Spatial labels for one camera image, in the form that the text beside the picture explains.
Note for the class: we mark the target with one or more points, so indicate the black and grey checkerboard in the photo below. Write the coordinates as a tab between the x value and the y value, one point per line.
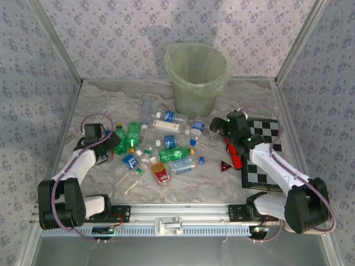
255	177

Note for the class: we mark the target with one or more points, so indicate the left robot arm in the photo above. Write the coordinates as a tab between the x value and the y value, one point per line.
83	163

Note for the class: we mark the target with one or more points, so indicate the right circuit board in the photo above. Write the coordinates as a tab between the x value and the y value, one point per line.
259	229

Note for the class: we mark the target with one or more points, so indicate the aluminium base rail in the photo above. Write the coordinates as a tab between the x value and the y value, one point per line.
180	212

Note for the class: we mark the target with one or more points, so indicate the blue label bottle white cap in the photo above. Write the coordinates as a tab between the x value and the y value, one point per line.
129	161

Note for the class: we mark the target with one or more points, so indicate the left circuit board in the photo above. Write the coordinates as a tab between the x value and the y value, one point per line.
102	230

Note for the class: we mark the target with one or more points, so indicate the circuit board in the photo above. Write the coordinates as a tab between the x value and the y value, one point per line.
102	230
259	229

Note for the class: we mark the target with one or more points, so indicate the bluish clear bottle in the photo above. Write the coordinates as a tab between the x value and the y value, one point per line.
146	110

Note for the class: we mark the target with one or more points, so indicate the green lined trash bin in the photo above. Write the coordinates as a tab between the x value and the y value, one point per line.
172	63

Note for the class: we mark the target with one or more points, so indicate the white latch bracket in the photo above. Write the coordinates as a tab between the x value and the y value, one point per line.
166	225

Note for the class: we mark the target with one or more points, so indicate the clear bottle green cap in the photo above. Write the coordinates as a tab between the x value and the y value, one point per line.
141	169

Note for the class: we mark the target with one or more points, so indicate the red and black triangle sign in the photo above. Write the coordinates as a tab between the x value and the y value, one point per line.
226	167

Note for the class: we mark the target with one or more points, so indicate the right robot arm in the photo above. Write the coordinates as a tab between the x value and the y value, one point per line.
277	166

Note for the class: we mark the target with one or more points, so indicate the green mesh waste bin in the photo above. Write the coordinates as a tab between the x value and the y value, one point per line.
194	106

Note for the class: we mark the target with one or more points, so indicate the short blue label bottle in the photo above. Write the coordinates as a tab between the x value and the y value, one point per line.
197	126

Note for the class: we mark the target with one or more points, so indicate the red label bottle white cap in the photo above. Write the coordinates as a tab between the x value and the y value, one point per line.
160	173

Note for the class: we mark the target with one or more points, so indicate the aluminium frame post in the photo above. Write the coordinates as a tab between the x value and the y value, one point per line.
57	41
301	41

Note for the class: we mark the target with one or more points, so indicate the aluminium frame side rail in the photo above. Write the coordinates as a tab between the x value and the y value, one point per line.
287	116
64	138

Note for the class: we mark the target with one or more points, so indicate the red glitter tube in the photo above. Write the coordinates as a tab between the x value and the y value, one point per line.
237	162

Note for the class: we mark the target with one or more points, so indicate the grey oval pad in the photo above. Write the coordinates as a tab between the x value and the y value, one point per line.
287	228

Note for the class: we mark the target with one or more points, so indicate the clear bottle blue label blue cap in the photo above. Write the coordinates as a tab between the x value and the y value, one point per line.
181	165

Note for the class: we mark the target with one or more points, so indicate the clear bottle white barcode label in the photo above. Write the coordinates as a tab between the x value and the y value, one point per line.
165	124

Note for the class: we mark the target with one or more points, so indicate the small green label bottle white cap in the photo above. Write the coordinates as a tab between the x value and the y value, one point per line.
145	158

